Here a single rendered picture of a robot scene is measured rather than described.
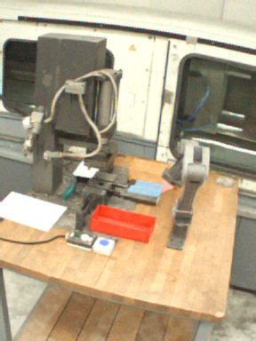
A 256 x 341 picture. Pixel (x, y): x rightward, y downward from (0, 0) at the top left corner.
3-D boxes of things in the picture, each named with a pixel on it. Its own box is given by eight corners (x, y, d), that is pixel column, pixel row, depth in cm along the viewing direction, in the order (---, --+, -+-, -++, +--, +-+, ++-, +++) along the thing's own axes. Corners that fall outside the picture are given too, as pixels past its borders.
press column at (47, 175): (52, 195, 199) (60, 38, 164) (31, 190, 201) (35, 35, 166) (64, 182, 211) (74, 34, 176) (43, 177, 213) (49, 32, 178)
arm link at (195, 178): (173, 207, 180) (188, 158, 154) (189, 208, 180) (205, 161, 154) (173, 219, 177) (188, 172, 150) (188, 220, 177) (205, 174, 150)
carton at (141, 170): (176, 192, 215) (178, 178, 211) (127, 181, 220) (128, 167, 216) (180, 180, 226) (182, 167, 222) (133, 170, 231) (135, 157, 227)
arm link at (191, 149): (178, 137, 180) (187, 146, 150) (198, 139, 180) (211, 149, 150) (175, 166, 182) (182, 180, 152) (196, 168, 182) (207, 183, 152)
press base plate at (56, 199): (116, 248, 173) (116, 242, 172) (9, 218, 182) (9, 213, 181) (150, 178, 230) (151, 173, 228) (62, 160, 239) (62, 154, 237)
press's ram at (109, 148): (107, 177, 183) (113, 110, 169) (51, 165, 187) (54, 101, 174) (119, 160, 198) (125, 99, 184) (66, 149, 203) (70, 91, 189)
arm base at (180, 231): (169, 232, 168) (186, 235, 167) (177, 207, 185) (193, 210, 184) (165, 247, 172) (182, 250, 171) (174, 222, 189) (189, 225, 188)
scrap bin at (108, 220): (148, 243, 173) (149, 232, 170) (89, 230, 178) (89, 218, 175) (154, 228, 184) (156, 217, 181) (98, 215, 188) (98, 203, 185)
